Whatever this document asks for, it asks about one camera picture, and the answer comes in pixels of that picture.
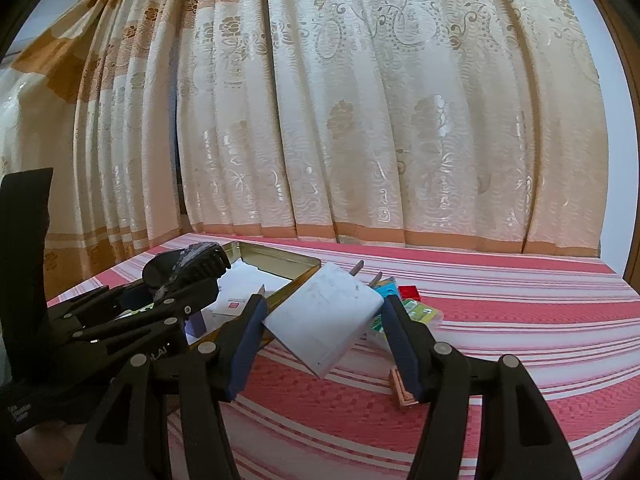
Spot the white USB charger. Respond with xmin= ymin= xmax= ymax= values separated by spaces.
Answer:
xmin=264 ymin=263 xmax=383 ymax=378

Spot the person's left hand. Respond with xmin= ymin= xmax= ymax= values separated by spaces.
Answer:
xmin=16 ymin=422 xmax=86 ymax=479

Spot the purple cube block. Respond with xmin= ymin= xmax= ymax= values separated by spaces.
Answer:
xmin=184 ymin=311 xmax=206 ymax=344

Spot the white cardboard box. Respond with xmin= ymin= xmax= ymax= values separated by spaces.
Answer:
xmin=209 ymin=286 xmax=281 ymax=321

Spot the red toy brick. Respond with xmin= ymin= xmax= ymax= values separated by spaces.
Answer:
xmin=397 ymin=285 xmax=421 ymax=301

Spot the copper metal card case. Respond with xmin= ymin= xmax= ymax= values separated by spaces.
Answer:
xmin=388 ymin=366 xmax=418 ymax=408

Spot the brown wooden door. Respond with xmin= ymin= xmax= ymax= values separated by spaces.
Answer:
xmin=592 ymin=0 xmax=639 ymax=289

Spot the blue toy brick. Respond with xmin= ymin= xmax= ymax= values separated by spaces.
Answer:
xmin=374 ymin=278 xmax=400 ymax=298

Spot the cream floral curtain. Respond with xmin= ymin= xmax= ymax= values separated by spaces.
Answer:
xmin=1 ymin=0 xmax=608 ymax=297

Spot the pink striped table cloth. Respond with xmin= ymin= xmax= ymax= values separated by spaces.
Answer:
xmin=46 ymin=232 xmax=640 ymax=480

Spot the gold rectangular tin box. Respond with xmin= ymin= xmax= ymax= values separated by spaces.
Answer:
xmin=197 ymin=240 xmax=321 ymax=342

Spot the floss pick plastic box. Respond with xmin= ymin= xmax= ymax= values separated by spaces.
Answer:
xmin=364 ymin=299 xmax=444 ymax=352

